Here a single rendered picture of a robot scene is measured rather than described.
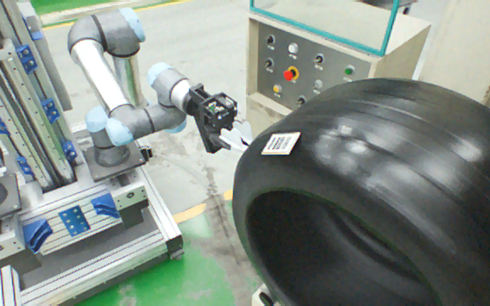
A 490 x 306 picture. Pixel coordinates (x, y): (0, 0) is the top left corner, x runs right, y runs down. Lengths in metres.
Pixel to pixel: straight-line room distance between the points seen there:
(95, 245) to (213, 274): 0.63
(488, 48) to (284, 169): 0.41
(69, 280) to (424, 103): 1.69
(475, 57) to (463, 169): 0.29
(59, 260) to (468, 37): 1.87
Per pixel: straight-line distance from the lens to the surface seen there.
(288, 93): 1.46
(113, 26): 1.21
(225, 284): 1.97
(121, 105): 0.98
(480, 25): 0.73
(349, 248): 1.02
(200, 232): 2.15
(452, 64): 0.76
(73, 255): 2.00
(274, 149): 0.54
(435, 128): 0.53
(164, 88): 0.90
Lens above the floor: 1.76
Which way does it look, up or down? 43 degrees down
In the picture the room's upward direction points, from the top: straight up
